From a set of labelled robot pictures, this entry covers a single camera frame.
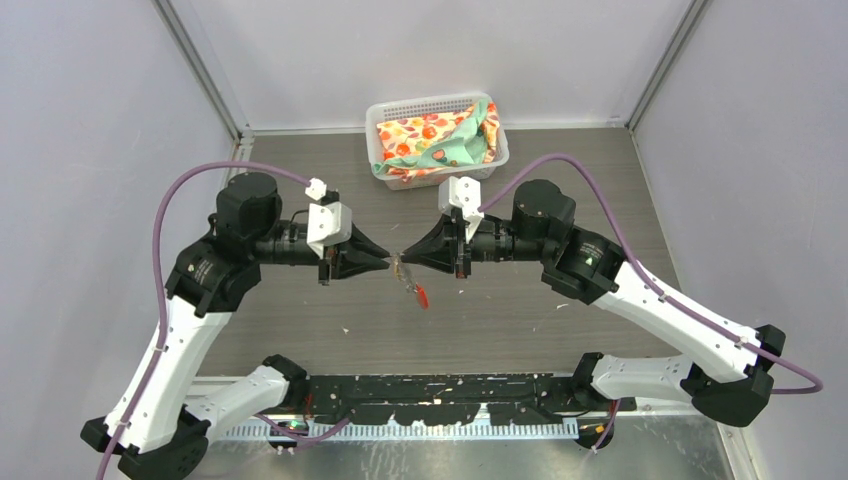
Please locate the metal key holder red handle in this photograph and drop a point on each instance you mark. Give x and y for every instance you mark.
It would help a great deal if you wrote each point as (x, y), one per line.
(405, 276)

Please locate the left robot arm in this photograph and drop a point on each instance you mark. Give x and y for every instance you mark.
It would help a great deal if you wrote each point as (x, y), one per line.
(155, 431)

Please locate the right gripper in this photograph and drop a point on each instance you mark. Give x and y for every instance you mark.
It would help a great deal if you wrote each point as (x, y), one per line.
(445, 248)

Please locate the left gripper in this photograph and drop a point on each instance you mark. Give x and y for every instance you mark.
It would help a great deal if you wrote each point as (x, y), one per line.
(359, 255)

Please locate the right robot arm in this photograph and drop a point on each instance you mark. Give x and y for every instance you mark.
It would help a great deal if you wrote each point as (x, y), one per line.
(720, 367)

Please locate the colourful patterned cloth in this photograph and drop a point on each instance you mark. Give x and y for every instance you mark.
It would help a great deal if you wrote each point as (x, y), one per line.
(421, 145)

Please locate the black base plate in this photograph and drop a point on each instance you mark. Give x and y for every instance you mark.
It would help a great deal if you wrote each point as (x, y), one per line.
(441, 400)

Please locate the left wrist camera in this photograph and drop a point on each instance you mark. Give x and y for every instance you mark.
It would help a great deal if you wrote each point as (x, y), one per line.
(328, 225)

